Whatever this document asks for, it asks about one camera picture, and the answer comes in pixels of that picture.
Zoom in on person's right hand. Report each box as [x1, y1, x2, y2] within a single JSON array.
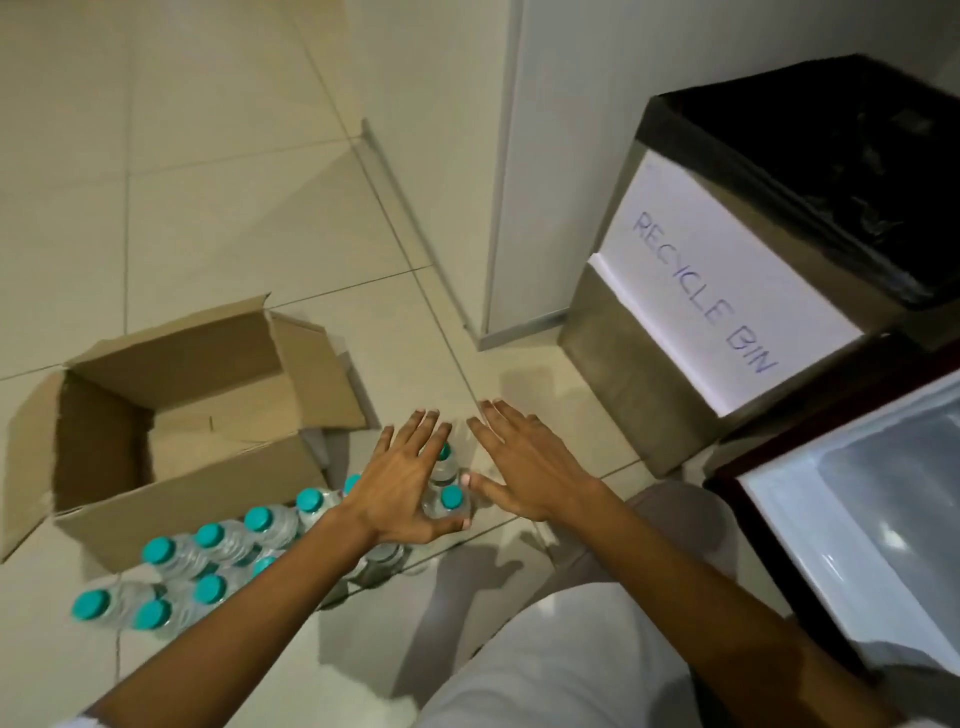
[[464, 399, 609, 526]]

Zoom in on person's left hand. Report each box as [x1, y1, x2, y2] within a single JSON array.
[[341, 408, 475, 547]]

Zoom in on printed cardboard box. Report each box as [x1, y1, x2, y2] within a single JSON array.
[[0, 293, 369, 575]]

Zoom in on water bottles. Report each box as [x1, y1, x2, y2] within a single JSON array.
[[71, 442, 475, 643]]

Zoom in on dark maroon refrigerator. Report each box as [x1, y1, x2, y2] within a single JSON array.
[[704, 337, 960, 684]]

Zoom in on person's left forearm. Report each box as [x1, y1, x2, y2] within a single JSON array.
[[82, 506, 376, 728]]

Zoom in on person's right forearm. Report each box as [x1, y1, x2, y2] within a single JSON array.
[[573, 483, 901, 728]]

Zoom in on person's white shirt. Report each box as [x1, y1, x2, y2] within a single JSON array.
[[416, 581, 721, 728]]

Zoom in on steel bin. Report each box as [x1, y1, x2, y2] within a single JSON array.
[[558, 53, 960, 480]]

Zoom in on white paper sign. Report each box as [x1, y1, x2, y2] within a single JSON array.
[[587, 149, 865, 419]]

